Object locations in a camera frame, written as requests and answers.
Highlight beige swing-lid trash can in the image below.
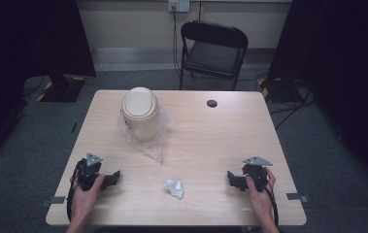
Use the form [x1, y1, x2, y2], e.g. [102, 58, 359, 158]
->
[119, 86, 161, 142]

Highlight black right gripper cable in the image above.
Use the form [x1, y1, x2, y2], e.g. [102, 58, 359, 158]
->
[258, 177, 281, 227]

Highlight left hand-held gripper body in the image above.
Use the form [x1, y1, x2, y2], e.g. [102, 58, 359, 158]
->
[74, 152, 105, 192]

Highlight grey tape strip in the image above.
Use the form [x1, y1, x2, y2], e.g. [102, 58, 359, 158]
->
[285, 192, 310, 204]
[40, 195, 67, 208]

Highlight person's right hand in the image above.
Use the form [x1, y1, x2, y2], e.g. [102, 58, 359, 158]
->
[245, 167, 277, 222]

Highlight person's left hand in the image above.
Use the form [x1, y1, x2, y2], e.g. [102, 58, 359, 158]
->
[70, 173, 107, 221]

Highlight black wall outlet cable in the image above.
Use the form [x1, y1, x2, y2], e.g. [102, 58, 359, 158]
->
[170, 6, 186, 81]

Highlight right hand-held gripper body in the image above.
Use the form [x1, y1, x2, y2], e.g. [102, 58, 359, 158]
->
[241, 155, 274, 193]

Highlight white paper ball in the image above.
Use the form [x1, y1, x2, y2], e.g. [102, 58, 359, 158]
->
[163, 177, 185, 201]

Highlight dark curtain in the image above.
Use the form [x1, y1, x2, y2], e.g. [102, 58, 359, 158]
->
[266, 0, 368, 196]
[0, 0, 97, 170]

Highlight clear plastic bag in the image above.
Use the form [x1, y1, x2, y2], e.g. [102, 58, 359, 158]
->
[117, 105, 177, 165]

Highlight white wall outlet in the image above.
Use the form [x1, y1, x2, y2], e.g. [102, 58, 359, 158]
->
[167, 0, 191, 14]

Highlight black stand base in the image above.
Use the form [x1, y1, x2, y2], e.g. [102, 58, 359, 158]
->
[36, 74, 87, 104]
[256, 77, 303, 105]

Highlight black folding chair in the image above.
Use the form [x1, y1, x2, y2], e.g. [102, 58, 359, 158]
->
[179, 19, 250, 92]

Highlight black floor cables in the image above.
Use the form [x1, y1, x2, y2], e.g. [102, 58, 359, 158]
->
[236, 71, 319, 131]

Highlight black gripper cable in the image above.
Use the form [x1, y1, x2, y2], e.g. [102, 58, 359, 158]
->
[258, 177, 281, 227]
[65, 158, 85, 222]

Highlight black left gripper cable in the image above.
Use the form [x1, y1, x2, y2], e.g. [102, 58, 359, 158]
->
[65, 158, 85, 222]

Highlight black floor cable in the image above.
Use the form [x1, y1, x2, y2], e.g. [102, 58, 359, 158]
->
[21, 75, 48, 99]

